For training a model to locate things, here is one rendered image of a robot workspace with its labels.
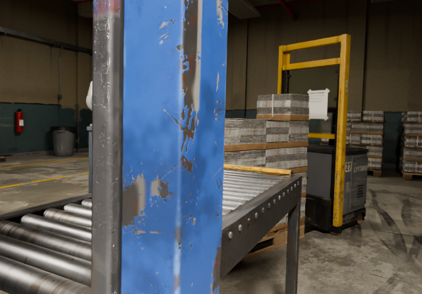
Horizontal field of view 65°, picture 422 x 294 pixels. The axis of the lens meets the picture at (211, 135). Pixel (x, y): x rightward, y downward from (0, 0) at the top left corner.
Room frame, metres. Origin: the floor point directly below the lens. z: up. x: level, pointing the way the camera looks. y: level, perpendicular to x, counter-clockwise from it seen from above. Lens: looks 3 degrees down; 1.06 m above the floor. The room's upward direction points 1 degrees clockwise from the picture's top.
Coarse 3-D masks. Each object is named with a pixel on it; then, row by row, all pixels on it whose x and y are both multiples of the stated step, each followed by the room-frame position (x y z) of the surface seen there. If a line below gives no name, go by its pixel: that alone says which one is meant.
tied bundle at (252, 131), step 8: (248, 120) 2.45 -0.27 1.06; (256, 120) 2.50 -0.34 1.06; (240, 128) 2.40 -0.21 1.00; (248, 128) 2.45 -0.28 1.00; (256, 128) 2.51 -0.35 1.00; (264, 128) 2.56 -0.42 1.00; (240, 136) 2.40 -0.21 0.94; (248, 136) 2.45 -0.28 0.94; (256, 136) 2.51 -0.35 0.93; (264, 136) 2.56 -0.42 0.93
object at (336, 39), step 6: (336, 36) 3.07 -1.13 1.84; (306, 42) 3.30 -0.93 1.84; (312, 42) 3.26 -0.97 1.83; (318, 42) 3.20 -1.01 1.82; (324, 42) 3.16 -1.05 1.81; (330, 42) 3.11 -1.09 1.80; (336, 42) 3.07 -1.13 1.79; (288, 48) 3.47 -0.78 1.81; (294, 48) 3.41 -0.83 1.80; (300, 48) 3.37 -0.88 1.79; (306, 48) 3.36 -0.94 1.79
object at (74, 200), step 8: (64, 200) 1.00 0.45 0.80; (72, 200) 1.00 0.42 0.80; (80, 200) 1.01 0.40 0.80; (32, 208) 0.91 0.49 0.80; (40, 208) 0.91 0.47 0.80; (48, 208) 0.91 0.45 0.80; (56, 208) 0.93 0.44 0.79; (0, 216) 0.83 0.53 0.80; (8, 216) 0.83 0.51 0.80; (16, 216) 0.83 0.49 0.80
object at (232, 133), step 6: (228, 120) 2.29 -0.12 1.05; (234, 120) 2.32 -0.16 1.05; (240, 120) 2.36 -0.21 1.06; (228, 126) 2.29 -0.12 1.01; (234, 126) 2.33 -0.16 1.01; (240, 126) 2.36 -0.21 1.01; (228, 132) 2.30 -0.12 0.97; (234, 132) 2.33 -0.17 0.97; (240, 132) 2.37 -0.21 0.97; (228, 138) 2.30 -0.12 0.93; (234, 138) 2.34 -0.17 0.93; (228, 144) 2.30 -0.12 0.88; (234, 144) 2.34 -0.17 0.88
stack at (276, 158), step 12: (228, 156) 2.31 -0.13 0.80; (240, 156) 2.39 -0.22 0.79; (252, 156) 2.48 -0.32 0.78; (264, 156) 2.58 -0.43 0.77; (276, 156) 2.68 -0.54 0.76; (228, 168) 2.31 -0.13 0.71; (276, 168) 2.67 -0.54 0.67; (264, 240) 2.59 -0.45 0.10; (276, 240) 2.69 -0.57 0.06; (252, 252) 2.53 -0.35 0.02
